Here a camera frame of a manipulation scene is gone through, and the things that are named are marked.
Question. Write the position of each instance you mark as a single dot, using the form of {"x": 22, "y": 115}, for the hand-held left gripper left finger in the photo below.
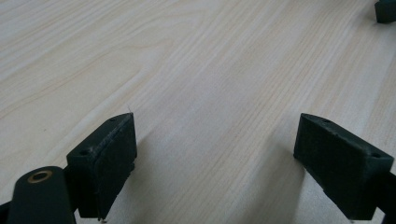
{"x": 102, "y": 168}

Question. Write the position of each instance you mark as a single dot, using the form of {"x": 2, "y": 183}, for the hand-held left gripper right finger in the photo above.
{"x": 339, "y": 161}

